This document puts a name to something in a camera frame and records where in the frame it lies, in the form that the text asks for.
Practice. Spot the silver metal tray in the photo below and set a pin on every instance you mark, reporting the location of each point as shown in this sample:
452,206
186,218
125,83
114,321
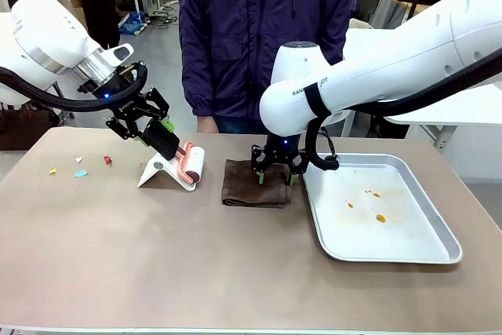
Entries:
412,233

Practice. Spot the blue plastic bag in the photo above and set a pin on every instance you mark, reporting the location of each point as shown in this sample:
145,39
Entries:
132,23

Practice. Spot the white folded roller stand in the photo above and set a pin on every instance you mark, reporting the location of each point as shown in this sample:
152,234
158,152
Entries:
151,175

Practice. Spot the brown cloth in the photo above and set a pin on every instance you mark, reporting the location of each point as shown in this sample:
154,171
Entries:
243,190

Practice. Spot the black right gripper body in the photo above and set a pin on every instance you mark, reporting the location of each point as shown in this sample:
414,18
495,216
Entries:
283,148

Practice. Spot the white side table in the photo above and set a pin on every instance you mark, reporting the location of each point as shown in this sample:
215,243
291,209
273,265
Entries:
451,109

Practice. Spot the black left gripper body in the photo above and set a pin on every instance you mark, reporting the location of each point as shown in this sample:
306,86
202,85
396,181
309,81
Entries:
119,89

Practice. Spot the person's right hand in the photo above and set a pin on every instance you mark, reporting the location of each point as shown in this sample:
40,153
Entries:
207,124

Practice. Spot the bystander in black trousers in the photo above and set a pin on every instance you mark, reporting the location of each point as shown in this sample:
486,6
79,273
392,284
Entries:
98,5

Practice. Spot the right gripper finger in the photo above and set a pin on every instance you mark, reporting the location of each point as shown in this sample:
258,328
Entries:
260,162
300,164

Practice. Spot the pink lint roller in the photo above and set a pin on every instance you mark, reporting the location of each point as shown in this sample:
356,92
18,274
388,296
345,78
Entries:
194,162

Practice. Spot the red paper scrap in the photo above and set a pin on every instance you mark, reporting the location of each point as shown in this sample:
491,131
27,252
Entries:
108,160

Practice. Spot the blue paper scrap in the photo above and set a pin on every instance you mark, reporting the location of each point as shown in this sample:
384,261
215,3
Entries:
81,173

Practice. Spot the person in purple jacket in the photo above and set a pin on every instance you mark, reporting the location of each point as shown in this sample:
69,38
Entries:
255,17

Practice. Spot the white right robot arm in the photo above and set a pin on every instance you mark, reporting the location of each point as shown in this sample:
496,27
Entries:
392,64

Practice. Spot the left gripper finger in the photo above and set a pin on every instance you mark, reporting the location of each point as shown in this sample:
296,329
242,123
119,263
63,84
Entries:
158,105
123,127

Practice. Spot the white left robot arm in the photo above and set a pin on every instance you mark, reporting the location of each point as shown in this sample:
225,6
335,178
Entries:
39,37

